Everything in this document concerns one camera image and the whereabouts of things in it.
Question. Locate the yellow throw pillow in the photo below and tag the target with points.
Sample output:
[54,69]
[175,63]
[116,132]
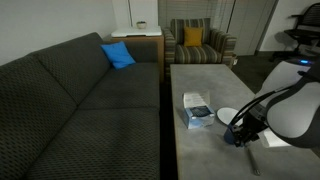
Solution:
[193,36]

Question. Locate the dark grey fabric sofa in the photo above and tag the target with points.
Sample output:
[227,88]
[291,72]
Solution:
[66,116]

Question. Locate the white round plate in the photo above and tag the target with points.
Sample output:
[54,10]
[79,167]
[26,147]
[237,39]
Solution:
[226,115]

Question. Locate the blue mug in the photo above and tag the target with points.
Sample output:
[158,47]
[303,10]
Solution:
[228,136]

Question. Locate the black office chair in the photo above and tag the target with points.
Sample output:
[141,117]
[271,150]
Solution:
[306,30]

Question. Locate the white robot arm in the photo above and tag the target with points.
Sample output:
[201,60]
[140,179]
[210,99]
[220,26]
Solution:
[293,110]

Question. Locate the striped armchair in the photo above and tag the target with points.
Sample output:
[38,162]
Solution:
[200,53]

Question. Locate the white paper napkin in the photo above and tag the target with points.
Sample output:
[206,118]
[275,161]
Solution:
[275,140]

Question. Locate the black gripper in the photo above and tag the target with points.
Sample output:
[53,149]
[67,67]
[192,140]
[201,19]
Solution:
[254,128]

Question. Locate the white blue tea box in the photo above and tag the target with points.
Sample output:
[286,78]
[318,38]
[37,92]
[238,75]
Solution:
[198,115]

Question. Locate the small white tag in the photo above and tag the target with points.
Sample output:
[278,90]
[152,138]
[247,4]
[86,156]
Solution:
[235,61]

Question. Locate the blue throw pillow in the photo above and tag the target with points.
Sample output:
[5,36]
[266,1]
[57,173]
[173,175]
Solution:
[118,55]

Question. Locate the wooden side table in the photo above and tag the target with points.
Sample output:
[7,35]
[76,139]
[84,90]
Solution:
[151,50]

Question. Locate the thin black floor lamp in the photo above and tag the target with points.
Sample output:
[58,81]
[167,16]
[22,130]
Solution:
[232,13]

